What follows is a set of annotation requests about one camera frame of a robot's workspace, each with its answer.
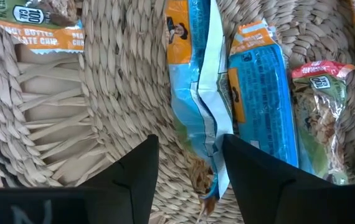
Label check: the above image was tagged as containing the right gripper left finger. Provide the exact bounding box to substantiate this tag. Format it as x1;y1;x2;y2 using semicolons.
80;134;160;224

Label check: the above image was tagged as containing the blue orange-banded granola bar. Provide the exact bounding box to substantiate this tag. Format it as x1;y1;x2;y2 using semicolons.
164;0;235;223
228;19;300;170

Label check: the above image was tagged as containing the green red-banded granola bar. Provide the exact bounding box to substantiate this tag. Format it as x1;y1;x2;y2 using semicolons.
291;60;355;185

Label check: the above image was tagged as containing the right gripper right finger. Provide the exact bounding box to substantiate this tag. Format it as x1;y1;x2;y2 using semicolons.
222;134;355;224

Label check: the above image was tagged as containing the green orange-banded granola bar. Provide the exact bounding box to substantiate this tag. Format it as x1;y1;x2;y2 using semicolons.
0;0;85;55

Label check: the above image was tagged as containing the round woven placemat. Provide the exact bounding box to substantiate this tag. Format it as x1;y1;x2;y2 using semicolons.
0;0;355;224

